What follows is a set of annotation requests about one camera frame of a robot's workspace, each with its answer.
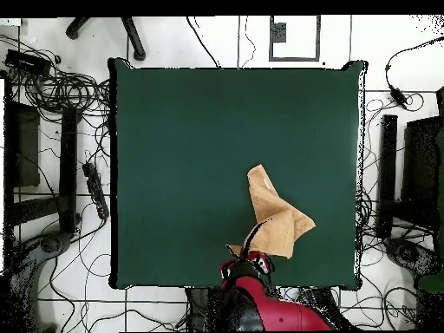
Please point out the orange terry towel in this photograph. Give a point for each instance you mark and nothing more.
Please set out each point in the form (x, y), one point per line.
(274, 222)

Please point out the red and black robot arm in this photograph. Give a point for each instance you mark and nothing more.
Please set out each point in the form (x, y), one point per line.
(284, 312)

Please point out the black power strip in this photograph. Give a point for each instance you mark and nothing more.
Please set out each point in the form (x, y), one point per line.
(95, 189)
(329, 300)

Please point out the black floor equipment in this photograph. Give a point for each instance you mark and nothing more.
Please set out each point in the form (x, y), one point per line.
(409, 255)

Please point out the dark green table cloth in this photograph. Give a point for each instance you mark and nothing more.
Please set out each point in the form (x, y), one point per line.
(173, 121)

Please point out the black round device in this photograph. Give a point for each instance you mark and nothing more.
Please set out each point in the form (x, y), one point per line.
(52, 244)

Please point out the black power adapter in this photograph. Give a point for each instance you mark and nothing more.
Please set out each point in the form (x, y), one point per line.
(398, 95)

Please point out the dark grey floor plate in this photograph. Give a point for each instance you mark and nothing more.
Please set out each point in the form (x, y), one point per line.
(278, 33)

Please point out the black tripod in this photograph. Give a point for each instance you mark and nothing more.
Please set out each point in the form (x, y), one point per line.
(135, 41)

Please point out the black box device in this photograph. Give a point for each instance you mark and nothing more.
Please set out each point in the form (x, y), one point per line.
(27, 62)

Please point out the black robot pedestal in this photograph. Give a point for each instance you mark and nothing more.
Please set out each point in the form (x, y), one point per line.
(197, 308)

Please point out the black metal frame stand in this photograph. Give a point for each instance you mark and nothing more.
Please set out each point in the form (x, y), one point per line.
(388, 156)
(68, 156)

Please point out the grey floor frame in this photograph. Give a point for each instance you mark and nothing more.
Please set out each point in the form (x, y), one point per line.
(318, 38)

